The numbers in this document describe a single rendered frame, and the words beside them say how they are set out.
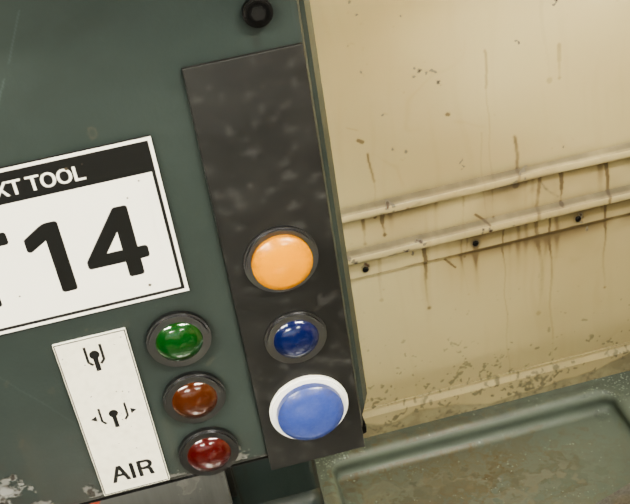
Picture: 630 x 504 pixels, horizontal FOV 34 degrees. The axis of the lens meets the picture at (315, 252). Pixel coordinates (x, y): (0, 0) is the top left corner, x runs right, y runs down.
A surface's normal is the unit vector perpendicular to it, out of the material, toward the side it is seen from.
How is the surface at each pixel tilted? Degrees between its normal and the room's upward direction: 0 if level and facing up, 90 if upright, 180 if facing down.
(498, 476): 0
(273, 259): 87
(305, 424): 92
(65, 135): 90
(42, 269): 90
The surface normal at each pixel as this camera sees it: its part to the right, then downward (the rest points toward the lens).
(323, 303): 0.21, 0.51
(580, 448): -0.14, -0.83
